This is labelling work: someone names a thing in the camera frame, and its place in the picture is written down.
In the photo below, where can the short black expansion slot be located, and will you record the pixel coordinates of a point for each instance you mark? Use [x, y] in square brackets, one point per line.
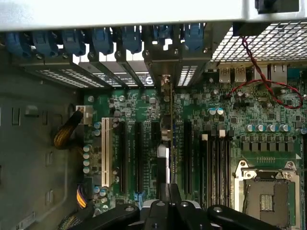
[155, 131]

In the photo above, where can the black ram slot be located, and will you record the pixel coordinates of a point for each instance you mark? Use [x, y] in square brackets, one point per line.
[204, 172]
[220, 167]
[227, 172]
[212, 167]

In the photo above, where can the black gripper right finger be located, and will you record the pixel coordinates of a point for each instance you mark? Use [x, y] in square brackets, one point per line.
[184, 215]

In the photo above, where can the silver cpu socket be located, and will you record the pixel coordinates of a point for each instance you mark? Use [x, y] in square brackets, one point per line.
[266, 191]

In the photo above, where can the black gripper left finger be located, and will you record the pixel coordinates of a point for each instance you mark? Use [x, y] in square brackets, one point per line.
[160, 215]

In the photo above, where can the blue sata connector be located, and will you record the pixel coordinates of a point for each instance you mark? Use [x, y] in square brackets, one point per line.
[139, 200]

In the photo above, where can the silver ethernet port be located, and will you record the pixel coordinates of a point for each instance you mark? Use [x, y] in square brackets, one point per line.
[279, 73]

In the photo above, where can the blue slot retention clip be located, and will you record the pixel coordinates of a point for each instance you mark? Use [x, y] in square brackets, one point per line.
[163, 33]
[194, 37]
[102, 40]
[73, 43]
[45, 44]
[132, 39]
[18, 45]

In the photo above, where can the perforated metal slot cover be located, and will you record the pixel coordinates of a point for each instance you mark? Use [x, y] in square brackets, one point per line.
[187, 75]

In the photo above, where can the grey metal pc case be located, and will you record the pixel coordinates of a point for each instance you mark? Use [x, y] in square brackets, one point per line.
[36, 143]

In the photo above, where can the silver coin cell battery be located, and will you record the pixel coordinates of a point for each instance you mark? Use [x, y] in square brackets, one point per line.
[166, 129]

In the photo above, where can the silver usb port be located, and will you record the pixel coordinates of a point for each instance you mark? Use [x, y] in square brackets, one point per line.
[225, 74]
[240, 74]

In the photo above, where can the long black expansion slot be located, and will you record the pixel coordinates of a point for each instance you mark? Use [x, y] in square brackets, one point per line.
[188, 155]
[138, 155]
[123, 155]

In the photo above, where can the white power connector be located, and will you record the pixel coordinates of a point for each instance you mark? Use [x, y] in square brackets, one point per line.
[86, 115]

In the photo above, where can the white expansion slot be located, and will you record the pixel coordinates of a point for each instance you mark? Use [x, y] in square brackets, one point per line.
[105, 153]

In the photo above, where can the green motherboard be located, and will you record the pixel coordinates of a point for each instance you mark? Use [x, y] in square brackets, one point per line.
[263, 115]

